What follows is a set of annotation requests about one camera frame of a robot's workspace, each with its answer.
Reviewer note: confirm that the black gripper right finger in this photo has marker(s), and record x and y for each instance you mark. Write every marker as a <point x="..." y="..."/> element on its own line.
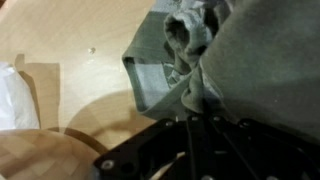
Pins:
<point x="253" y="153"/>

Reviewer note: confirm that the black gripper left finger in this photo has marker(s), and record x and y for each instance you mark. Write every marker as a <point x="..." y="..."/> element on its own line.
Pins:
<point x="150" y="150"/>

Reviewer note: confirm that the green patterned kitchen towel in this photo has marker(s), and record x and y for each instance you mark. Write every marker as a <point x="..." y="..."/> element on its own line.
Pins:
<point x="266" y="66"/>

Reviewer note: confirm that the round wooden bowl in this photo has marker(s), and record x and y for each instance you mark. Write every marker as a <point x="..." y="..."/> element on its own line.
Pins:
<point x="40" y="156"/>

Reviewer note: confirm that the white standing paper packet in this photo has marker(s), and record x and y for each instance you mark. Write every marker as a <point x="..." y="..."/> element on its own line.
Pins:
<point x="16" y="100"/>

